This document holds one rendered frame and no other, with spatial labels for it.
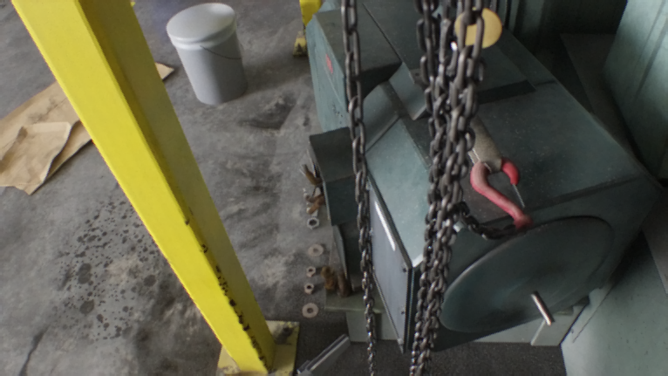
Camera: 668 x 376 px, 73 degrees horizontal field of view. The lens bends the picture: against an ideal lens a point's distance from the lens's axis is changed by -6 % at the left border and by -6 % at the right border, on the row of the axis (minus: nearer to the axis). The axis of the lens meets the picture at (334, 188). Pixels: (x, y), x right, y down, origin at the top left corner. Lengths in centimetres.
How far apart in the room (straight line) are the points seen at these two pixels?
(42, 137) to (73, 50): 198
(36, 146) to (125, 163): 182
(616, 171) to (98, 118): 76
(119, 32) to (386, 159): 45
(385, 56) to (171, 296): 114
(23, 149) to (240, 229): 125
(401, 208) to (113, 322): 122
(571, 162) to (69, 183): 198
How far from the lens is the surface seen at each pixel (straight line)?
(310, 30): 121
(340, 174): 84
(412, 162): 77
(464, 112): 34
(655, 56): 118
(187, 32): 219
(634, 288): 114
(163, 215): 87
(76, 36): 66
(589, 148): 83
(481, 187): 70
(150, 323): 170
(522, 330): 147
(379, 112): 87
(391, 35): 98
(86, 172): 230
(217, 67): 223
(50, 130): 265
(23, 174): 247
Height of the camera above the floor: 138
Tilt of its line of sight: 48 degrees down
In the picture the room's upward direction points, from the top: 8 degrees counter-clockwise
